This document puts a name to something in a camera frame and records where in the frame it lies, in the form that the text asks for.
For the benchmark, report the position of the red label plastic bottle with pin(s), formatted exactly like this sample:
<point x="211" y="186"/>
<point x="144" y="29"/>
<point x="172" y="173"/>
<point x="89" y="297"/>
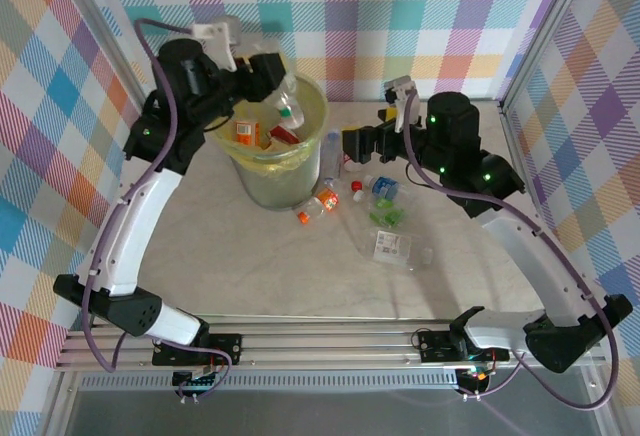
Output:
<point x="356" y="166"/>

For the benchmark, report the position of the tall clear bottle blue cap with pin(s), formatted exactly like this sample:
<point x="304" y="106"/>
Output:
<point x="332" y="156"/>

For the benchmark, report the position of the red bottle cap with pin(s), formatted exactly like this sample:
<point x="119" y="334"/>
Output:
<point x="356" y="186"/>

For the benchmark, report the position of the blue label plastic bottle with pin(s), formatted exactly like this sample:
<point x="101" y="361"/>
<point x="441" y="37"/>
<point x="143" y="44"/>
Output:
<point x="382" y="185"/>

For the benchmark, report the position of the clear bottle green print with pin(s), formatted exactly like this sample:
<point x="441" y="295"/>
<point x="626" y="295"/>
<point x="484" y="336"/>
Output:
<point x="292" y="106"/>

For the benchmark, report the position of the orange juice bottle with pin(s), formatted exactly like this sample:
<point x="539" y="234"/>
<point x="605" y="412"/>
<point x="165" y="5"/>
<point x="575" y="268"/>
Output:
<point x="245" y="133"/>

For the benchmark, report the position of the clear bottle orange label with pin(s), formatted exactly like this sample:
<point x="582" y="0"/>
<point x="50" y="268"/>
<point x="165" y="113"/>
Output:
<point x="328" y="199"/>

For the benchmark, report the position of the clear bottle green label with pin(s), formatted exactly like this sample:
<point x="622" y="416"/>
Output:
<point x="387" y="217"/>

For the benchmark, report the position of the clear plastic packet white label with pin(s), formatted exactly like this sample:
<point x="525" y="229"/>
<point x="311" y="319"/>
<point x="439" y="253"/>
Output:
<point x="392" y="247"/>

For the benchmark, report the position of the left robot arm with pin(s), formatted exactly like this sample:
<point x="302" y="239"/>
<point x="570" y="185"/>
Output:
<point x="130" y="236"/>

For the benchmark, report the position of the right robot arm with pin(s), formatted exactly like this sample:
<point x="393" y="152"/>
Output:
<point x="540" y="256"/>

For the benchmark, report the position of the yellow bin liner bag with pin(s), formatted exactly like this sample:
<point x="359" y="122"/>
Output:
<point x="315" y="106"/>

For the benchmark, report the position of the clear plastic bin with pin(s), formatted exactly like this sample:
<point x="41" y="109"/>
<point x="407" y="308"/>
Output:
<point x="280" y="186"/>

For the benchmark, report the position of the plaid fabric panel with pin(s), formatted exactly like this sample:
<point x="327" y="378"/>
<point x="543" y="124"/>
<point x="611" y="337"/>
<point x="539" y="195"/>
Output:
<point x="400" y="31"/>
<point x="600" y="106"/>
<point x="40" y="106"/>

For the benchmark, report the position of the black controller board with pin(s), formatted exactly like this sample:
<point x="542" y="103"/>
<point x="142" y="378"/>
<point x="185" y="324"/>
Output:
<point x="475" y="378"/>
<point x="200" y="382"/>

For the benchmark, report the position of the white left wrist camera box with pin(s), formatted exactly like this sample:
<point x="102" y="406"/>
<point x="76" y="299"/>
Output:
<point x="220" y="31"/>

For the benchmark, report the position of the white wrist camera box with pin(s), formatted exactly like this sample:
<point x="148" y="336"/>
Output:
<point x="220" y="31"/>
<point x="400" y="88"/>

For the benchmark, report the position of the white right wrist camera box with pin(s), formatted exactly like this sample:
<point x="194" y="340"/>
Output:
<point x="400" y="88"/>

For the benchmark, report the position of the aluminium frame post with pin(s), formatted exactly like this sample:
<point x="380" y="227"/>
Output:
<point x="96" y="6"/>
<point x="558" y="6"/>

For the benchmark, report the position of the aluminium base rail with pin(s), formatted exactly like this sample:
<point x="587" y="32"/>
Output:
<point x="325" y="346"/>

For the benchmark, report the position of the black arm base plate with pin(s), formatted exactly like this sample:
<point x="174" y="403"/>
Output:
<point x="227" y="348"/>
<point x="435" y="348"/>

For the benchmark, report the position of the aluminium frame bar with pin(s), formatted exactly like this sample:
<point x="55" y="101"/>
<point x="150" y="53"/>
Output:
<point x="57" y="406"/>
<point x="602" y="406"/>

